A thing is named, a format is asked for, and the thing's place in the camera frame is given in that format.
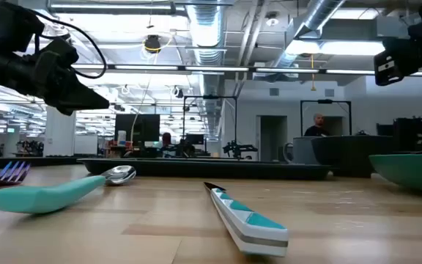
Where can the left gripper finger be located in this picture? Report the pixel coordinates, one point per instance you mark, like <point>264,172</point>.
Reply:
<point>81,97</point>

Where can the green round plate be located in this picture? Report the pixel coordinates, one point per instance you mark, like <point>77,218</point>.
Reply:
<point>412,172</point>

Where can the black background robot arm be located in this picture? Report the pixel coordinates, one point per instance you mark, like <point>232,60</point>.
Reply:
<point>238,148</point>

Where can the dark green serving tray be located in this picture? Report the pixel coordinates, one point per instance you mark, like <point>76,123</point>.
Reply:
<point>203,169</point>

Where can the black computer monitor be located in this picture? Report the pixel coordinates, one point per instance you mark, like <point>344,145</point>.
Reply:
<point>137,128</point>

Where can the black storage crates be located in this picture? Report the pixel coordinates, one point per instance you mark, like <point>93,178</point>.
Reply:
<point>416,133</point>

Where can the iridescent fork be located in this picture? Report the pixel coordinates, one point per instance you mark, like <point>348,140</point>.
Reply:
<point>11,175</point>

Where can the person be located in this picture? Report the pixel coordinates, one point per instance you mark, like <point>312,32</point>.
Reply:
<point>318,129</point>

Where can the long ceiling light strip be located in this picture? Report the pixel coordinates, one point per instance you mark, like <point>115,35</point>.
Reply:
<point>214,68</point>

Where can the grey mug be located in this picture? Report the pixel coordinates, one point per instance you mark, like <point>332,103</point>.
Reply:
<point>302,150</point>

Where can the black aluminium table frame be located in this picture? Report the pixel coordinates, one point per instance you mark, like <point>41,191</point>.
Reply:
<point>31,161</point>

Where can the black overhead camera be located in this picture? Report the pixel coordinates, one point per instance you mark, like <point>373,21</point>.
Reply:
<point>152,43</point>

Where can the black gantry frame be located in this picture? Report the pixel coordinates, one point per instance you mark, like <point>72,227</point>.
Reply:
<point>324,101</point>

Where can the silver ceiling duct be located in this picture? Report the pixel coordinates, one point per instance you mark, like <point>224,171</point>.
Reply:
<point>321,14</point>
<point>206,22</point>

